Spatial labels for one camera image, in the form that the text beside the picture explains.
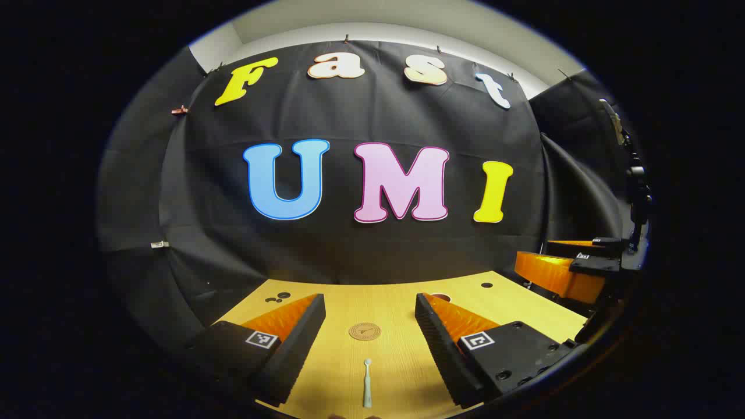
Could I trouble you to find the round brown coaster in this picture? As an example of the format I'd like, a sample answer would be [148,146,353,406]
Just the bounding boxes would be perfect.
[348,322,382,342]

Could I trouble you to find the wooden desktop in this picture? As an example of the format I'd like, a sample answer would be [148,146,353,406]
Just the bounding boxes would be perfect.
[212,271,588,419]

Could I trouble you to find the black backdrop cloth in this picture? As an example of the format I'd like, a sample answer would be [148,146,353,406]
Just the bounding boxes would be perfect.
[96,40,641,350]

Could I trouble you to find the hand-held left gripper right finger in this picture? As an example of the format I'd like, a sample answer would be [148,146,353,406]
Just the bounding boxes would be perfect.
[414,293,577,409]

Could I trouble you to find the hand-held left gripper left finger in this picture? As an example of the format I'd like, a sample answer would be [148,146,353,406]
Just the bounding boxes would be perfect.
[186,293,327,408]

